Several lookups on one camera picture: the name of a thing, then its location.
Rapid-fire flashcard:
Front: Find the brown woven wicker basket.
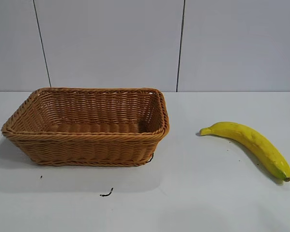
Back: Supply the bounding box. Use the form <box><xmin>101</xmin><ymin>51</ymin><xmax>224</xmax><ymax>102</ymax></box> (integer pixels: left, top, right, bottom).
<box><xmin>0</xmin><ymin>87</ymin><xmax>171</xmax><ymax>168</ymax></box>

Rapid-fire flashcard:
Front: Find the yellow banana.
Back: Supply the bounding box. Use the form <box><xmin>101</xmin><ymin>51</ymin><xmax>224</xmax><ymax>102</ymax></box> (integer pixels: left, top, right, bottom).
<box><xmin>199</xmin><ymin>121</ymin><xmax>290</xmax><ymax>183</ymax></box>

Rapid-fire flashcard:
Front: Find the black scrap of wire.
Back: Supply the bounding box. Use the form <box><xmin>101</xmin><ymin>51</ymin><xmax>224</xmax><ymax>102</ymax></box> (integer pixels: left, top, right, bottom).
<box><xmin>99</xmin><ymin>187</ymin><xmax>114</xmax><ymax>197</ymax></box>

